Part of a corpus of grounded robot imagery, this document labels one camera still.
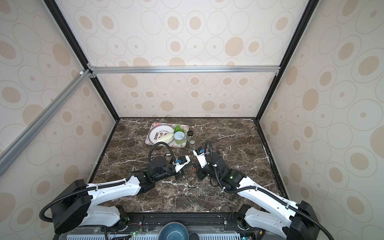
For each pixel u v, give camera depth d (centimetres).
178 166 64
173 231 70
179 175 67
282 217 42
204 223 75
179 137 101
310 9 69
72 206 41
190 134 98
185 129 113
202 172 67
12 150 52
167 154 100
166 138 103
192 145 97
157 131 110
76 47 80
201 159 66
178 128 103
